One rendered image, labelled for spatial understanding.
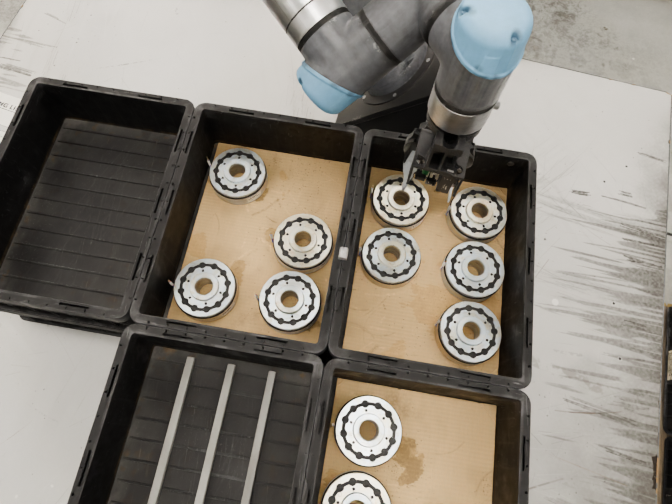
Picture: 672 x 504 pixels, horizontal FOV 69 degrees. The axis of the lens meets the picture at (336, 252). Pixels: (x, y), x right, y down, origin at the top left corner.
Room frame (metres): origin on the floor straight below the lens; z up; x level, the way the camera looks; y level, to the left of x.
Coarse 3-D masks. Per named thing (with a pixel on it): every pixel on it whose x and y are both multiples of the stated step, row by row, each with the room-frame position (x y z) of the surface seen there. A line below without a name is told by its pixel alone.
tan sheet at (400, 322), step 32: (448, 192) 0.45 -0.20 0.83; (384, 256) 0.31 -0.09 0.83; (352, 288) 0.25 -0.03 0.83; (384, 288) 0.25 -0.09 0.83; (416, 288) 0.25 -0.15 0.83; (352, 320) 0.19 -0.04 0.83; (384, 320) 0.19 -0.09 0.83; (416, 320) 0.20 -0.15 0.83; (384, 352) 0.14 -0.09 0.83; (416, 352) 0.14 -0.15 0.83
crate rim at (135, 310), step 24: (192, 120) 0.50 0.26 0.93; (264, 120) 0.51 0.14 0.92; (288, 120) 0.51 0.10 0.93; (312, 120) 0.52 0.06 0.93; (192, 144) 0.45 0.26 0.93; (360, 144) 0.47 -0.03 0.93; (168, 192) 0.36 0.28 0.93; (168, 216) 0.31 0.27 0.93; (336, 240) 0.29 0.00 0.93; (144, 264) 0.23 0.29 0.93; (336, 264) 0.25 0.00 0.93; (144, 288) 0.19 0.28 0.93; (336, 288) 0.21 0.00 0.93; (216, 336) 0.13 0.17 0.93; (240, 336) 0.13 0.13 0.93; (264, 336) 0.13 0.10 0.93
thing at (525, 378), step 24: (360, 168) 0.43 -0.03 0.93; (528, 168) 0.45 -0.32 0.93; (360, 192) 0.38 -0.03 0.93; (528, 192) 0.40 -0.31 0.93; (528, 216) 0.36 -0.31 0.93; (528, 240) 0.32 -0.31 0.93; (528, 264) 0.28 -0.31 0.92; (528, 288) 0.24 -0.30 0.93; (336, 312) 0.18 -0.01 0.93; (528, 312) 0.20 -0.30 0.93; (336, 336) 0.14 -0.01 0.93; (528, 336) 0.16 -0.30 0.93; (360, 360) 0.11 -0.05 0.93; (384, 360) 0.11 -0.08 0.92; (408, 360) 0.11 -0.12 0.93; (528, 360) 0.13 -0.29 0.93; (504, 384) 0.09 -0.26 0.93; (528, 384) 0.09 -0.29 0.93
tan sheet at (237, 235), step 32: (288, 160) 0.49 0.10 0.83; (320, 160) 0.50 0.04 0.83; (288, 192) 0.42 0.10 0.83; (320, 192) 0.43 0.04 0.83; (224, 224) 0.35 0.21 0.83; (256, 224) 0.35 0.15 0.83; (192, 256) 0.28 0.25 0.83; (224, 256) 0.29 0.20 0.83; (256, 256) 0.29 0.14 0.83; (256, 288) 0.23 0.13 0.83; (320, 288) 0.24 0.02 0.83; (192, 320) 0.17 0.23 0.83; (224, 320) 0.17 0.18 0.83; (256, 320) 0.18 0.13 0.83; (320, 320) 0.19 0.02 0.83
